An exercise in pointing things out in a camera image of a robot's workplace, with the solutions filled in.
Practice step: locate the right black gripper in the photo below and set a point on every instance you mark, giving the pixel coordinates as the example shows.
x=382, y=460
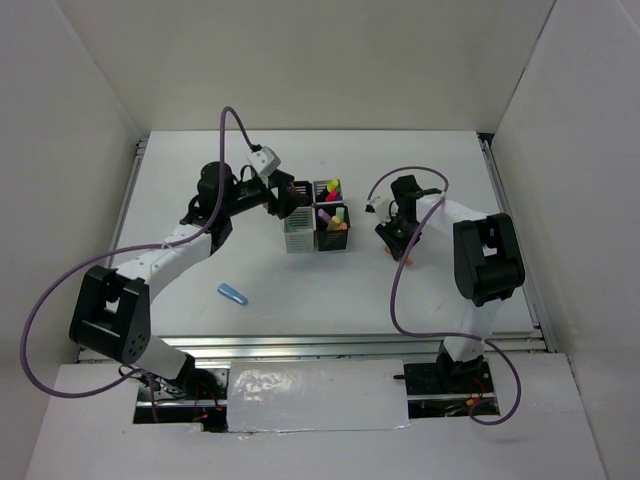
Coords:
x=398, y=247

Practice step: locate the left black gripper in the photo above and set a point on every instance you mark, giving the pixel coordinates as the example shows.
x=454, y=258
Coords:
x=287, y=200

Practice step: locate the orange transparent correction tape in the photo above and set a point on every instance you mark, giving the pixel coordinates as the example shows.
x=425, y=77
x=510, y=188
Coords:
x=409, y=261

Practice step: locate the pink black highlighter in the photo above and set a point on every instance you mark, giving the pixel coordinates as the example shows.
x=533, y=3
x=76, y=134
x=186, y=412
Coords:
x=331, y=197

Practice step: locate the yellow black highlighter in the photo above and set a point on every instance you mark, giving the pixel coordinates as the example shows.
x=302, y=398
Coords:
x=333, y=185

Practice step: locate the pink pastel highlighter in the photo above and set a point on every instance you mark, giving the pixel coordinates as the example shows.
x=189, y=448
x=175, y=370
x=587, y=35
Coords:
x=324, y=216

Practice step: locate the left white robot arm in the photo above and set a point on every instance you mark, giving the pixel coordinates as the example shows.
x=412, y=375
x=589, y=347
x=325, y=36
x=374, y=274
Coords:
x=112, y=315

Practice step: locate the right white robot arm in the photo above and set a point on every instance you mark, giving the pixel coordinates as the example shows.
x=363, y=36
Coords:
x=487, y=263

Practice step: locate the black back-left pen holder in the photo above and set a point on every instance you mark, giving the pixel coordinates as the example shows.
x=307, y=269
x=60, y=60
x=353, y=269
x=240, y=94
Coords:
x=304, y=188

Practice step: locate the white front-left pen holder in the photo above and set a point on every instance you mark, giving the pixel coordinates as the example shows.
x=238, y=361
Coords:
x=299, y=231

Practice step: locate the white back-right pen holder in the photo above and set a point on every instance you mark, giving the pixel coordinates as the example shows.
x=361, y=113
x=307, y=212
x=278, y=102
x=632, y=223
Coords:
x=321, y=192

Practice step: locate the black front-right pen holder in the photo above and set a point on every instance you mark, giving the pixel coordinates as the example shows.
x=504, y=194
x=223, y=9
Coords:
x=328, y=240

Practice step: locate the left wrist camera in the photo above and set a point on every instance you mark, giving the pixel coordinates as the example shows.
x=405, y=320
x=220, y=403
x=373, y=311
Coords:
x=264, y=161

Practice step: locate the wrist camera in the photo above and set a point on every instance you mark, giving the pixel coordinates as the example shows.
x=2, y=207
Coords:
x=381, y=207
x=264, y=161

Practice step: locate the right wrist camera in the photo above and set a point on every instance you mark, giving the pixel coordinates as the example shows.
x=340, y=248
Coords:
x=381, y=207

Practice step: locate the aluminium rail frame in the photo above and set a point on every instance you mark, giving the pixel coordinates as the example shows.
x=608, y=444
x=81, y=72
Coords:
x=331, y=303

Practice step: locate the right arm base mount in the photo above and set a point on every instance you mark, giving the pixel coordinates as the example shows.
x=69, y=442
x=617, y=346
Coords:
x=445, y=388

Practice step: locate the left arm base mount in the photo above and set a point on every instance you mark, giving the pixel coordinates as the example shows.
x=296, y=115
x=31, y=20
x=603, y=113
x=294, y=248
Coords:
x=202, y=402

